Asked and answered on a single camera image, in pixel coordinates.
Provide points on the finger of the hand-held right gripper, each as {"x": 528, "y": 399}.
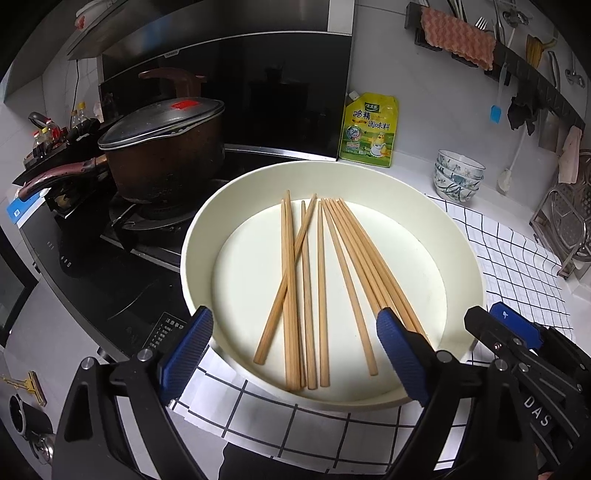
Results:
{"x": 485, "y": 327}
{"x": 521, "y": 327}

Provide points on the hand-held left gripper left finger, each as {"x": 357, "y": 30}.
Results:
{"x": 187, "y": 355}

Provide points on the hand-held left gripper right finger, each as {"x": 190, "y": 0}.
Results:
{"x": 406, "y": 364}

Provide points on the cream round pan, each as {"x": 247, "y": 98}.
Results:
{"x": 415, "y": 258}

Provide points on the pile of wooden chopsticks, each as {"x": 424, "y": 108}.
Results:
{"x": 290, "y": 286}

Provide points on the white black-grid cloth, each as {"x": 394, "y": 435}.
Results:
{"x": 503, "y": 249}

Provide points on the steel dish rack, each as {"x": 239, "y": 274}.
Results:
{"x": 540, "y": 217}

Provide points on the black gas stove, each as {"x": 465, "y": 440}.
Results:
{"x": 92, "y": 277}

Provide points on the perforated steel steamer plate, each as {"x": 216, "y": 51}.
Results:
{"x": 581, "y": 207}

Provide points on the blue floral bowl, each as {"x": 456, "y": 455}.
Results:
{"x": 455, "y": 191}
{"x": 461, "y": 161}
{"x": 443, "y": 178}

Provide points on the yellow metal hook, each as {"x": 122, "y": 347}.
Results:
{"x": 30, "y": 390}

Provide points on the dark round canister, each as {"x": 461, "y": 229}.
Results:
{"x": 27, "y": 415}

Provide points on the pink hanging cloth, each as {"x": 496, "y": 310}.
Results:
{"x": 570, "y": 157}

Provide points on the steel cleaver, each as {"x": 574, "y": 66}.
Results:
{"x": 549, "y": 137}

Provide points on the dark brown pot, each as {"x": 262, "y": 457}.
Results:
{"x": 171, "y": 161}

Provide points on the black hanging cloth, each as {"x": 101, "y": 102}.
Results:
{"x": 521, "y": 110}

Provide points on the blue white box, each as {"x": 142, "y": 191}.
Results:
{"x": 27, "y": 207}

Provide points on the yellow seasoning pouch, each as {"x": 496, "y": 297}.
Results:
{"x": 369, "y": 134}

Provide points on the glass pot lid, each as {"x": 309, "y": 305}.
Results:
{"x": 152, "y": 120}

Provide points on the red-cap sauce bottle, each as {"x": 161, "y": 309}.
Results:
{"x": 40, "y": 141}

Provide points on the yellow-cap sauce bottle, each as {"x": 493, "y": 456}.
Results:
{"x": 81, "y": 115}

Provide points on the range hood with black glass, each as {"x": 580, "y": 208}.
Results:
{"x": 254, "y": 92}

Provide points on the yellow hanging tool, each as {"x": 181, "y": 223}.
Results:
{"x": 535, "y": 50}

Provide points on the orange waffle dishcloth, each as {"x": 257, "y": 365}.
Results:
{"x": 457, "y": 37}

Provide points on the steel fork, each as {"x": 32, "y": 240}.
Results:
{"x": 481, "y": 23}

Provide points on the black wall rail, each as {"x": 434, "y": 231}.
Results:
{"x": 510, "y": 60}

